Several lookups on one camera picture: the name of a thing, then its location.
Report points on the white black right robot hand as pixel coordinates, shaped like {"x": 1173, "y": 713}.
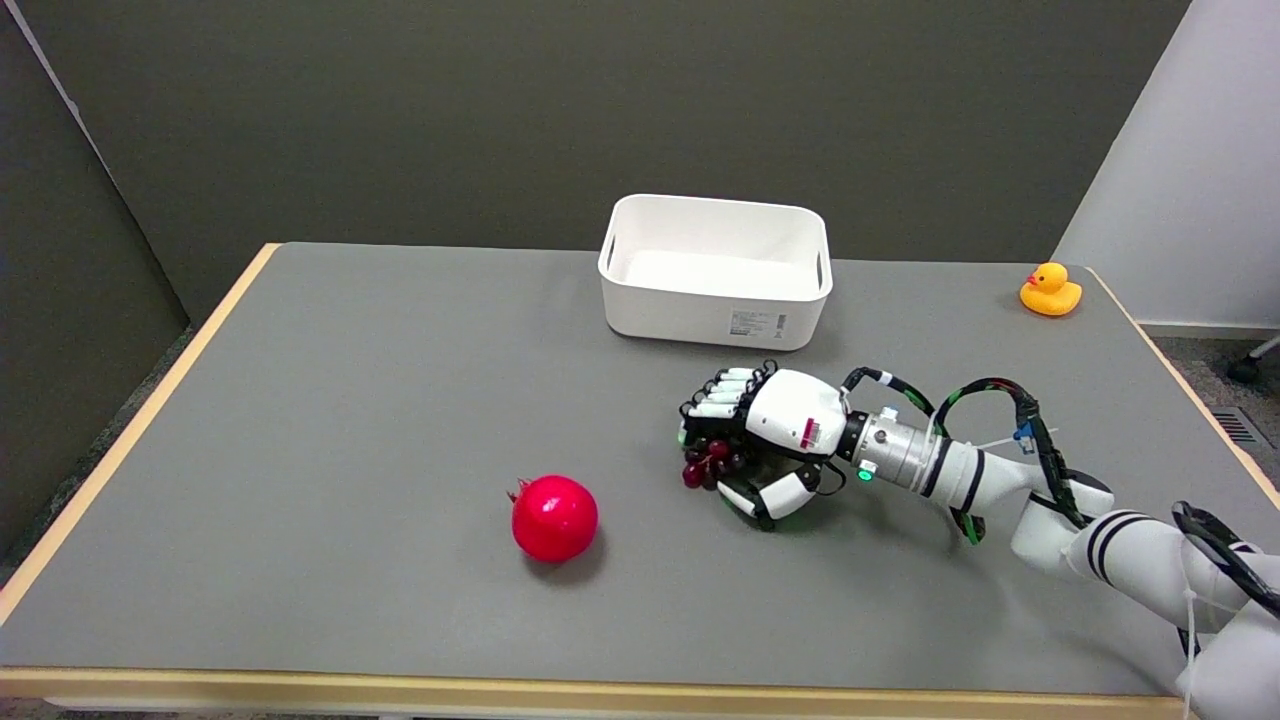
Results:
{"x": 795, "y": 415}

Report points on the dark red grape bunch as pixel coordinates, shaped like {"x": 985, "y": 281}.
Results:
{"x": 712, "y": 458}

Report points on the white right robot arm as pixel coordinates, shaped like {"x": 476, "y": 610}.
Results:
{"x": 1050, "y": 510}

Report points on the white plastic storage bin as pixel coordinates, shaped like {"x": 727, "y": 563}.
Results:
{"x": 714, "y": 272}

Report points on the red pomegranate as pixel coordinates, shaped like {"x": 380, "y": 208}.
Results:
{"x": 554, "y": 518}

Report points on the yellow rubber duck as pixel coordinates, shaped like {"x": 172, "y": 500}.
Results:
{"x": 1050, "y": 292}

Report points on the floor vent grille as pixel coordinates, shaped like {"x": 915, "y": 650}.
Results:
{"x": 1240, "y": 428}

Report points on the chair leg with caster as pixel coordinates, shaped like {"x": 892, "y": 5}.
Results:
{"x": 1250, "y": 365}

